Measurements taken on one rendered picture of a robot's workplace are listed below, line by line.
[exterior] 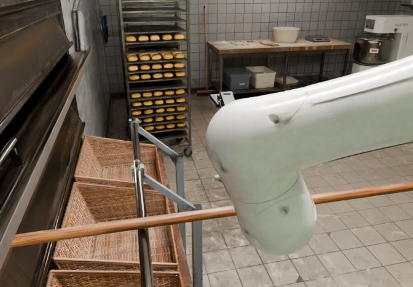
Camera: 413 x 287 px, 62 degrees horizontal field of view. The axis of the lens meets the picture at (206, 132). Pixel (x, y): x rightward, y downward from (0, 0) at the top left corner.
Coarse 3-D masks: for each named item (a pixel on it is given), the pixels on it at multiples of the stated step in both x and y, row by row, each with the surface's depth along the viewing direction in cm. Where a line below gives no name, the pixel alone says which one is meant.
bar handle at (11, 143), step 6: (12, 138) 78; (6, 144) 75; (12, 144) 76; (6, 150) 73; (12, 150) 76; (0, 156) 70; (6, 156) 71; (12, 156) 76; (18, 156) 77; (0, 162) 68; (18, 162) 77
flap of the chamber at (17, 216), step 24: (72, 72) 159; (48, 96) 128; (72, 96) 127; (24, 120) 107; (0, 144) 92; (24, 144) 89; (48, 144) 87; (0, 168) 78; (0, 192) 68; (24, 192) 67; (0, 264) 52
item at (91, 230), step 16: (336, 192) 105; (352, 192) 106; (368, 192) 106; (384, 192) 108; (208, 208) 98; (224, 208) 97; (96, 224) 90; (112, 224) 91; (128, 224) 91; (144, 224) 92; (160, 224) 93; (16, 240) 86; (32, 240) 86; (48, 240) 87
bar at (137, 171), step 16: (160, 144) 177; (176, 160) 182; (144, 176) 128; (176, 176) 186; (160, 192) 132; (176, 192) 193; (144, 208) 103; (192, 208) 139; (192, 224) 142; (144, 240) 90; (192, 240) 146; (144, 256) 85; (192, 256) 150; (144, 272) 80; (192, 272) 155
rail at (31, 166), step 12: (84, 60) 175; (72, 84) 133; (60, 96) 117; (60, 108) 107; (48, 120) 96; (48, 132) 90; (36, 144) 82; (36, 156) 78; (24, 168) 71; (24, 180) 68; (12, 192) 63; (12, 204) 61; (0, 216) 57; (0, 228) 55; (0, 240) 54
